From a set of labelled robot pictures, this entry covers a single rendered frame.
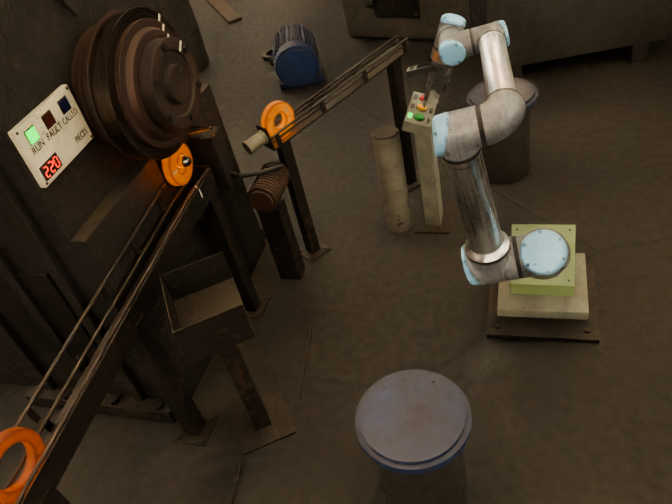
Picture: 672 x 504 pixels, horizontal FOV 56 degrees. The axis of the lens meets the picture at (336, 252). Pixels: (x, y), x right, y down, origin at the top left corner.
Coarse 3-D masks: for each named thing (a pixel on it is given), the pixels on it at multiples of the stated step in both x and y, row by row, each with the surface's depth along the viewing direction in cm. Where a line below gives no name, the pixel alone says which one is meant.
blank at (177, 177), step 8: (184, 144) 223; (176, 152) 218; (184, 152) 223; (168, 160) 215; (176, 160) 218; (168, 168) 215; (176, 168) 219; (184, 168) 225; (192, 168) 229; (168, 176) 217; (176, 176) 219; (184, 176) 224; (176, 184) 220; (184, 184) 224
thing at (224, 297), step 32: (224, 256) 196; (192, 288) 199; (224, 288) 200; (192, 320) 192; (224, 320) 177; (192, 352) 180; (224, 352) 201; (256, 416) 224; (288, 416) 231; (256, 448) 224
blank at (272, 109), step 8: (272, 104) 249; (280, 104) 251; (288, 104) 254; (264, 112) 249; (272, 112) 249; (280, 112) 252; (288, 112) 255; (264, 120) 249; (272, 120) 251; (288, 120) 257; (272, 128) 252; (280, 128) 256; (288, 128) 258
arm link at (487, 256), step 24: (432, 120) 176; (456, 120) 172; (480, 120) 169; (456, 144) 173; (480, 144) 173; (456, 168) 181; (480, 168) 183; (456, 192) 191; (480, 192) 188; (480, 216) 196; (480, 240) 204; (504, 240) 211; (480, 264) 212; (504, 264) 212
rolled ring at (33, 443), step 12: (0, 432) 153; (12, 432) 153; (24, 432) 157; (36, 432) 160; (0, 444) 150; (12, 444) 153; (24, 444) 160; (36, 444) 160; (0, 456) 150; (36, 456) 161; (24, 468) 161; (24, 480) 159; (0, 492) 151; (12, 492) 154
